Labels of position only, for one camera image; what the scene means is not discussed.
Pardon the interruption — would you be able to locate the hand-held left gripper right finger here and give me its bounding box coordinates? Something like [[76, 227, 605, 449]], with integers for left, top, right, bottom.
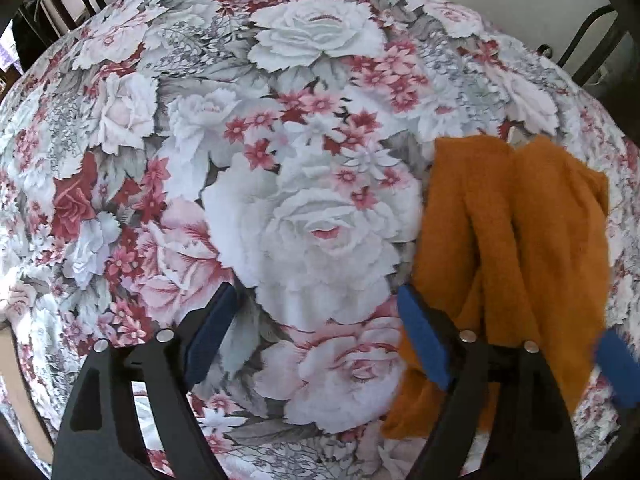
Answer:
[[397, 285, 584, 480]]

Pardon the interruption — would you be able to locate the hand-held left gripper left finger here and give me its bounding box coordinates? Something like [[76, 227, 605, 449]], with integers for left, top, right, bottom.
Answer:
[[50, 282, 239, 480]]

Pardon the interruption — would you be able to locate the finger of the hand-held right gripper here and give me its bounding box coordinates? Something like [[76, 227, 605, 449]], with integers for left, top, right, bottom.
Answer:
[[592, 329, 640, 411]]

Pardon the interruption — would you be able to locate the orange knit garment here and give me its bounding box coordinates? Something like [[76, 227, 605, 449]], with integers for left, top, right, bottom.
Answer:
[[380, 132, 613, 441]]

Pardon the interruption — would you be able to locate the floral printed bedsheet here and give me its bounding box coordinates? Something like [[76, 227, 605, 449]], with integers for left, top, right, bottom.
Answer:
[[0, 0, 640, 480]]

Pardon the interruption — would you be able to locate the tan wooden board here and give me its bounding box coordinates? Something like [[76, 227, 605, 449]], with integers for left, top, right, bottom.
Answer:
[[0, 324, 53, 453]]

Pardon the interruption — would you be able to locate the black metal chair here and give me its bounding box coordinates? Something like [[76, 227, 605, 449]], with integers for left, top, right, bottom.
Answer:
[[535, 4, 640, 92]]

